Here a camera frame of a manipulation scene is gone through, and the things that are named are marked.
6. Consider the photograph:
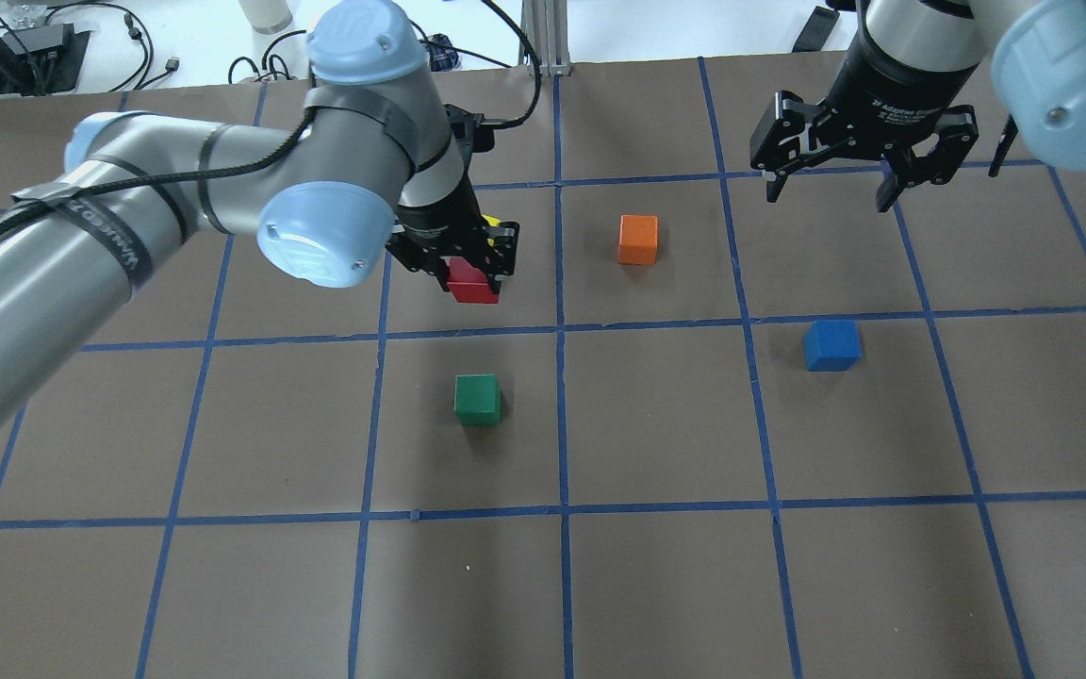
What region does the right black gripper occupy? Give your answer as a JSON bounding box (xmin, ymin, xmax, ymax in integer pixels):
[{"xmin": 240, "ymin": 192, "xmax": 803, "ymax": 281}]
[{"xmin": 749, "ymin": 47, "xmax": 978, "ymax": 212}]

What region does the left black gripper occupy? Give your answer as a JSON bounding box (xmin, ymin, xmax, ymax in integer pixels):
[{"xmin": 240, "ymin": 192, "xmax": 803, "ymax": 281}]
[{"xmin": 387, "ymin": 175, "xmax": 520, "ymax": 293}]

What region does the red block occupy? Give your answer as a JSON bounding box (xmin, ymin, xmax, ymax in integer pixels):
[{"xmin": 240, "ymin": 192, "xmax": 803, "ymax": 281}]
[{"xmin": 447, "ymin": 257, "xmax": 500, "ymax": 305}]

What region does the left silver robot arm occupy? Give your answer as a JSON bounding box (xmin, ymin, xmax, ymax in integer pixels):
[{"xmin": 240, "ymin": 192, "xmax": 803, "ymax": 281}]
[{"xmin": 0, "ymin": 1, "xmax": 536, "ymax": 428}]

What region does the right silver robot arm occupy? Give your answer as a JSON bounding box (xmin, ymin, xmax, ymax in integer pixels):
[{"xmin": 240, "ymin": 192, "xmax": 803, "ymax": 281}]
[{"xmin": 749, "ymin": 1, "xmax": 1086, "ymax": 212}]

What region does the green block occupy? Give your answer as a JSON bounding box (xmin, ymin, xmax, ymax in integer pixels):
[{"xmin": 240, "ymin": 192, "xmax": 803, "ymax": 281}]
[{"xmin": 453, "ymin": 373, "xmax": 502, "ymax": 428}]

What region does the orange block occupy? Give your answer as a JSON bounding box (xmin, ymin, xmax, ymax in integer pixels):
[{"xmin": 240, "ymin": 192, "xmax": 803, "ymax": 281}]
[{"xmin": 617, "ymin": 214, "xmax": 660, "ymax": 266}]

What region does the blue block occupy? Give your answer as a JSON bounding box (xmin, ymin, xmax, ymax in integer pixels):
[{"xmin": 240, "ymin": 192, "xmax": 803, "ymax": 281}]
[{"xmin": 801, "ymin": 320, "xmax": 864, "ymax": 373}]

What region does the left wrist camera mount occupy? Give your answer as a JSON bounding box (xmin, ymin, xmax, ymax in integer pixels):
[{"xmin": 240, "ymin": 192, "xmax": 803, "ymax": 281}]
[{"xmin": 444, "ymin": 103, "xmax": 500, "ymax": 173}]

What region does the aluminium frame post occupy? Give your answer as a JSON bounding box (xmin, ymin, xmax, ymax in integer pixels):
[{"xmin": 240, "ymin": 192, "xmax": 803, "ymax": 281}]
[{"xmin": 518, "ymin": 0, "xmax": 572, "ymax": 77}]

